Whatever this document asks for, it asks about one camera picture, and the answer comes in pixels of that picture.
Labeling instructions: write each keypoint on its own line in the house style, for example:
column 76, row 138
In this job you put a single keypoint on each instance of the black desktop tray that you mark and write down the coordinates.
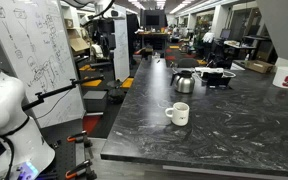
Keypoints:
column 218, row 81

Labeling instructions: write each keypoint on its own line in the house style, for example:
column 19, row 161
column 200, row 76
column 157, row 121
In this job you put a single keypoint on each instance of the open cardboard boxes stack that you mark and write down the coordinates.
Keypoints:
column 77, row 41

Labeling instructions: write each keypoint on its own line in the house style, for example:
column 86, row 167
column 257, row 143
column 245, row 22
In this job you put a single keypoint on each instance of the white ceramic mug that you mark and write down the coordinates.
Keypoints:
column 179, row 115

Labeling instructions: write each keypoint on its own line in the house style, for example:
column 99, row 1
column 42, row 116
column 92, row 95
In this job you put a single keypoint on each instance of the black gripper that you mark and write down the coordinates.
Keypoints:
column 105, row 31

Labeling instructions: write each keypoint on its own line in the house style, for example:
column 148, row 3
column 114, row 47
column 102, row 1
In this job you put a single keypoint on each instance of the grey storage box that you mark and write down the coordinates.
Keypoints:
column 95, row 101

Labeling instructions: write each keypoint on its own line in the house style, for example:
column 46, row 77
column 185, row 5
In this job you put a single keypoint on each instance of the black camera mounting rod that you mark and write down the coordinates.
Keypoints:
column 60, row 89

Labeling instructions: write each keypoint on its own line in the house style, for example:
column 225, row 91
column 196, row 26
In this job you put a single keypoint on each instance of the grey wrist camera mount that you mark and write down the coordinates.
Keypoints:
column 86, row 19

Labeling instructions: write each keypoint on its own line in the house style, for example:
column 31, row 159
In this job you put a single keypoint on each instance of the small desk monitor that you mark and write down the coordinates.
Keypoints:
column 225, row 33

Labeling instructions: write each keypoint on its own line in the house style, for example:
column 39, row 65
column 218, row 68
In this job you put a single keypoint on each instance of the black perforated robot table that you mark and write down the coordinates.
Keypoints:
column 64, row 156

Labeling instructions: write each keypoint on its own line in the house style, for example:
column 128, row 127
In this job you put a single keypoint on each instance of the flat cardboard box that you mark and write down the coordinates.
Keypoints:
column 259, row 66

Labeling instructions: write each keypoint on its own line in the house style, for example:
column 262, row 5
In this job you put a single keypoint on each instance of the wooden office desk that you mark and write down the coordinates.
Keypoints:
column 152, row 34

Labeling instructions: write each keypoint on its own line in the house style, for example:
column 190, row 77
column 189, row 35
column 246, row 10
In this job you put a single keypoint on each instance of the large whiteboard with writing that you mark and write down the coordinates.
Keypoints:
column 34, row 50

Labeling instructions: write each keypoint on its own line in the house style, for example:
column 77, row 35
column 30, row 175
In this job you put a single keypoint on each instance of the narrow white board panel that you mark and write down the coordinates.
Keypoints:
column 121, row 50

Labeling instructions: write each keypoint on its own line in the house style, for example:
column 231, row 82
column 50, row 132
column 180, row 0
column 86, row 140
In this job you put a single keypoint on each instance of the large black monitor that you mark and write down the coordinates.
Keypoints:
column 153, row 19

